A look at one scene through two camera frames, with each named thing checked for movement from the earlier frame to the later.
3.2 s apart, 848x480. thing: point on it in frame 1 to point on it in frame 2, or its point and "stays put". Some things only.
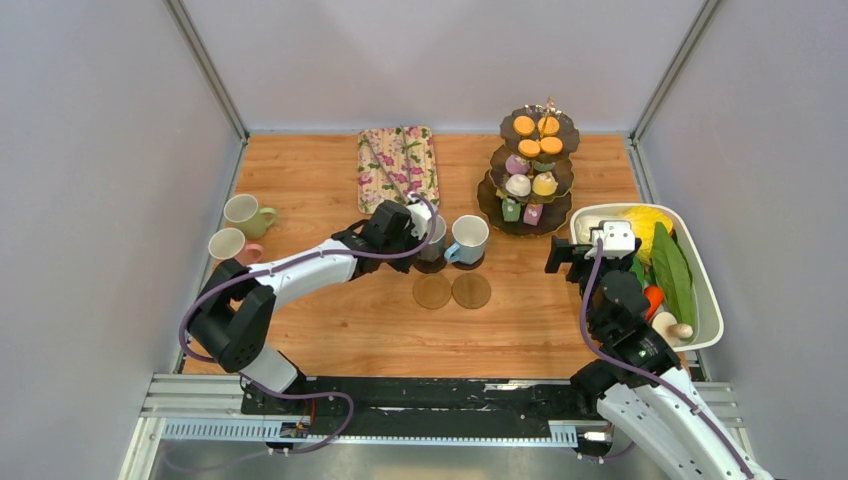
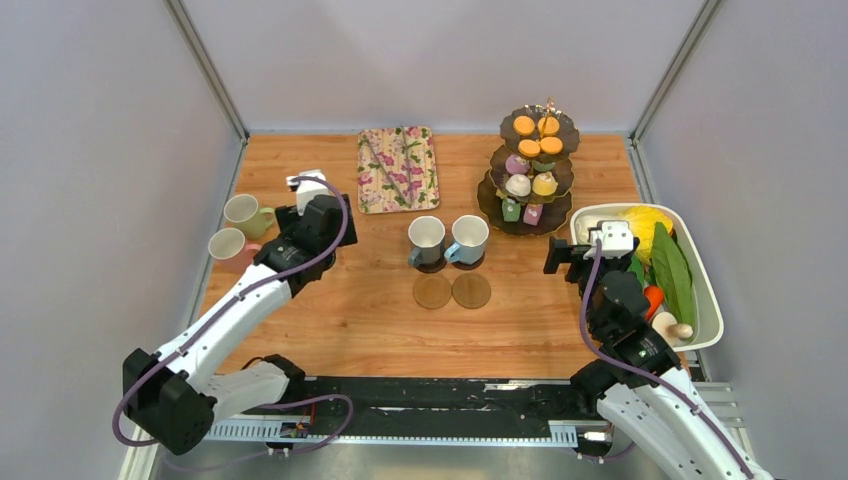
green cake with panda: x=511 y=210 stays put
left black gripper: x=406 y=264 to x=287 y=219
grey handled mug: x=435 y=250 stays put
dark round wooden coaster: x=427 y=266 stays put
